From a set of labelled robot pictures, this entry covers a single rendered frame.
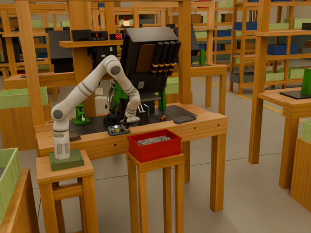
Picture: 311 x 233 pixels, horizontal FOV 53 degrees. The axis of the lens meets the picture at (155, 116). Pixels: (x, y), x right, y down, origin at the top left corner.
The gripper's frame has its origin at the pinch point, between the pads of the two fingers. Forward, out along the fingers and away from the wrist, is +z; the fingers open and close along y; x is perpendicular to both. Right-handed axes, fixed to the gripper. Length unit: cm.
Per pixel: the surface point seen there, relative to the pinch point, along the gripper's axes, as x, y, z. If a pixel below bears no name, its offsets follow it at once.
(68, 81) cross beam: -71, 27, 20
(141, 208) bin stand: 54, 3, 21
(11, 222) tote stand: 59, 80, -21
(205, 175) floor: 4, -112, 113
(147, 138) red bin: 13.5, -11.5, -0.1
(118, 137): 4.6, 7.1, 5.7
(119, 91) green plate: -30.7, -2.8, -4.3
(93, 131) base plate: -11.6, 20.6, 15.2
